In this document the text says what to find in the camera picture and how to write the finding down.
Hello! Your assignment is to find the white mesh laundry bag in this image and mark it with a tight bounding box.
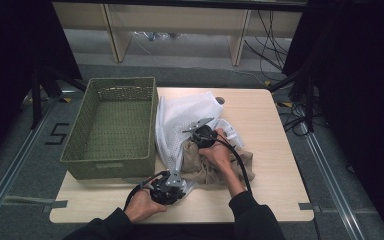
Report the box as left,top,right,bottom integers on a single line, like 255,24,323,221
154,91,246,198

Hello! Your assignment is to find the hanging black cable bundle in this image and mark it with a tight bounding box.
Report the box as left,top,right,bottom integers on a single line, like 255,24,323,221
244,9,292,82

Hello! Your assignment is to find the black floor cable tangle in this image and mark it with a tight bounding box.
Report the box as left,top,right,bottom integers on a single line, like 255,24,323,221
275,99,315,137

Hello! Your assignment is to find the clear plastic wrap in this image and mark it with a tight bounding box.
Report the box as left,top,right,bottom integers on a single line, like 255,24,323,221
134,31,182,42

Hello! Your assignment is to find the person's right hand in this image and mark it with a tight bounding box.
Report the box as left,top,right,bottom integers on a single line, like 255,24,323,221
198,128,235,175

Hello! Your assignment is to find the left hand-held gripper black cable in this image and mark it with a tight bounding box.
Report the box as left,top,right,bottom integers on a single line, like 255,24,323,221
123,171,168,212

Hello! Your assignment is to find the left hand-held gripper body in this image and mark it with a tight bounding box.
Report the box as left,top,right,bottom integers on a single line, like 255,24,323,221
149,169,187,206

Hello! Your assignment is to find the green woven basket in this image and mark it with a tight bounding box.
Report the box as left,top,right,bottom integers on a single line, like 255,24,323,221
59,77,160,182

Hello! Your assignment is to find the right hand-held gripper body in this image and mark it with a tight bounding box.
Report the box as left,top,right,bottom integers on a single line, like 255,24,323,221
182,117,219,149

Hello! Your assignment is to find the person's left hand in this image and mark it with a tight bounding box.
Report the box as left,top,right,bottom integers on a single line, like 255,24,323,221
123,189,168,224

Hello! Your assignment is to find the black curtain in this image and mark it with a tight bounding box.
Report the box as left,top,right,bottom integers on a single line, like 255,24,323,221
0,0,83,174
281,0,384,240

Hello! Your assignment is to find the black metal stand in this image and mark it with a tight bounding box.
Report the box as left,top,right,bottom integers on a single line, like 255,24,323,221
29,64,88,130
267,66,316,133

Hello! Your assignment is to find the metal floor rail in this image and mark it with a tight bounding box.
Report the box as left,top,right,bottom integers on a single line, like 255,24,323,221
0,99,58,228
299,122,368,240

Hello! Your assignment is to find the beige garment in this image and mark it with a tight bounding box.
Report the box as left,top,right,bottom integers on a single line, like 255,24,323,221
179,138,256,186

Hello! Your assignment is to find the hand-held gripper black cable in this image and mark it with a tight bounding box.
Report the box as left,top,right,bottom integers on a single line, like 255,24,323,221
212,137,252,195
123,171,168,212

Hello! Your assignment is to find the right hand-held gripper black cable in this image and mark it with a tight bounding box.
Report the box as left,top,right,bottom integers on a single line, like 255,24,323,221
212,137,252,195

